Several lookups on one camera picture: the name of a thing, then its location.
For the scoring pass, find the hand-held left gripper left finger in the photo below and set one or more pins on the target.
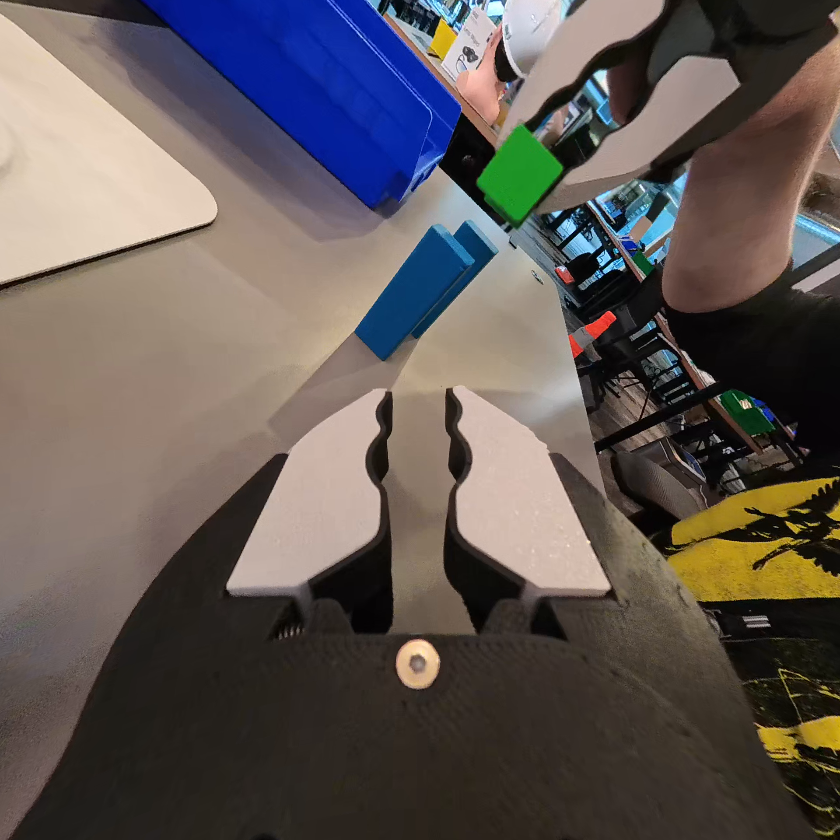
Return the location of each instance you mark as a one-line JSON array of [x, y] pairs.
[[308, 518]]

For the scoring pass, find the blue plastic bin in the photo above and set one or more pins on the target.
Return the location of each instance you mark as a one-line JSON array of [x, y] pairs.
[[315, 85]]

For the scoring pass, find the blue wooden block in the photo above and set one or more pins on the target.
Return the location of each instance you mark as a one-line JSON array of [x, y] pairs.
[[476, 253], [413, 295]]

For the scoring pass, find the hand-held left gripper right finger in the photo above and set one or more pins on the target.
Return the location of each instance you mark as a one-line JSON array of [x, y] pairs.
[[525, 518]]

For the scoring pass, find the orange traffic cone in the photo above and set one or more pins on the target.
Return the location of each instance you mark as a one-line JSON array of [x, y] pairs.
[[590, 334]]

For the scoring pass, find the person's right forearm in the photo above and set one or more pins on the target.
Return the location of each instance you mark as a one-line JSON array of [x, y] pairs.
[[735, 197]]

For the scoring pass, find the white document stand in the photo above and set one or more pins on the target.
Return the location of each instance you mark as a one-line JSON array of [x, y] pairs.
[[85, 184]]

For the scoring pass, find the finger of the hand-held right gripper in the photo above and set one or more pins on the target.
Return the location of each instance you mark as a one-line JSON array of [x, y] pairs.
[[590, 39], [656, 118]]

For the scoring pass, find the white rounded device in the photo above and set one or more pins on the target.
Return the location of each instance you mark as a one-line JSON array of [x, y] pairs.
[[528, 33]]

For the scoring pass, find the green plastic bin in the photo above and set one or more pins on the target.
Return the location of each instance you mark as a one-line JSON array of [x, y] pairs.
[[745, 410]]

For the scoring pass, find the green wooden block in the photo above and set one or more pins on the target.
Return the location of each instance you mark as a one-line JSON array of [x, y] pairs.
[[518, 174]]

